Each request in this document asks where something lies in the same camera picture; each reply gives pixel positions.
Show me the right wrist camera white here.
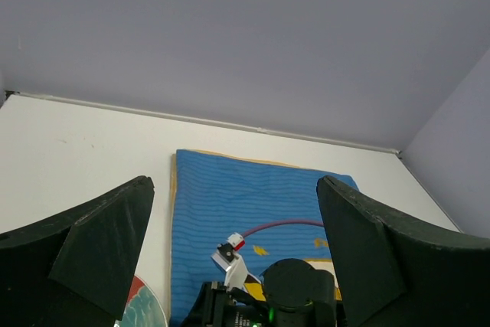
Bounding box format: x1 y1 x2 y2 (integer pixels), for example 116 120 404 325
211 233 262 294

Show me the blue cartoon placemat cloth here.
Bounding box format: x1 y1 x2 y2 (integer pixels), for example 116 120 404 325
168 149 361 327

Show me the red and blue ceramic plate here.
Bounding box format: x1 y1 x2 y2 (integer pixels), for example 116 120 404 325
114 275 168 327

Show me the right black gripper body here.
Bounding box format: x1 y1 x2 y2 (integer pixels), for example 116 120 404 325
181 258 339 326

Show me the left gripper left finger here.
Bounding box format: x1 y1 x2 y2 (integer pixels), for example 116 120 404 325
1 176 155 326

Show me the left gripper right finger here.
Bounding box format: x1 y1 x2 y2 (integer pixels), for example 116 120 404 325
317 176 489 326

